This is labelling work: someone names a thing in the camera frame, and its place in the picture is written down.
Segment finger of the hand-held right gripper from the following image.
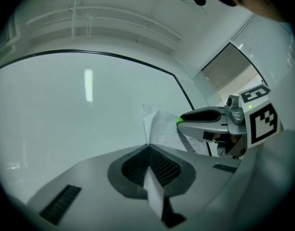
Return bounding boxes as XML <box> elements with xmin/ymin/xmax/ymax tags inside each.
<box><xmin>180</xmin><ymin>106</ymin><xmax>227</xmax><ymax>122</ymax></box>
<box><xmin>177</xmin><ymin>118</ymin><xmax>231</xmax><ymax>143</ymax></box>

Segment white ceiling pipes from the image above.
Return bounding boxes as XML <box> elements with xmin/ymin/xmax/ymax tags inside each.
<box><xmin>7</xmin><ymin>0</ymin><xmax>184</xmax><ymax>49</ymax></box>

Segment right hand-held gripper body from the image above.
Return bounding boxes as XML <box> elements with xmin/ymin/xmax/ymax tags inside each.
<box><xmin>204</xmin><ymin>84</ymin><xmax>284</xmax><ymax>159</ymax></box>

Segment white printed paper sheet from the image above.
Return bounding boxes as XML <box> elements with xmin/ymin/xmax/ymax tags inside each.
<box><xmin>141</xmin><ymin>104</ymin><xmax>206</xmax><ymax>220</ymax></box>

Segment white window blinds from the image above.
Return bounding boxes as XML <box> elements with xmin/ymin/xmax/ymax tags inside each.
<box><xmin>231</xmin><ymin>13</ymin><xmax>295</xmax><ymax>84</ymax></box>

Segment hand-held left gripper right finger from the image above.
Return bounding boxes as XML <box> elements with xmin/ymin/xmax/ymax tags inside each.
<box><xmin>148</xmin><ymin>144</ymin><xmax>242</xmax><ymax>229</ymax></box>

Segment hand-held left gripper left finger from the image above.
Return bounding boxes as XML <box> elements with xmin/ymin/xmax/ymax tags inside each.
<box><xmin>26</xmin><ymin>144</ymin><xmax>164</xmax><ymax>231</ymax></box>

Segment black-framed whiteboard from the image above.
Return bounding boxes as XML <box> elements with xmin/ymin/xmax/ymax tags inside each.
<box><xmin>0</xmin><ymin>49</ymin><xmax>213</xmax><ymax>175</ymax></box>

